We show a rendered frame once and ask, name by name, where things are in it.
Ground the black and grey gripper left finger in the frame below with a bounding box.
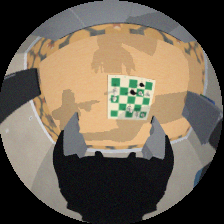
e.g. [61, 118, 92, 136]
[53, 112, 87, 189]

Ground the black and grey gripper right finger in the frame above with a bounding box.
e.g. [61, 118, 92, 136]
[141, 116, 174, 192]

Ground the green and white chessboard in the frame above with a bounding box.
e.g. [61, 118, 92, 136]
[108, 75, 156, 120]

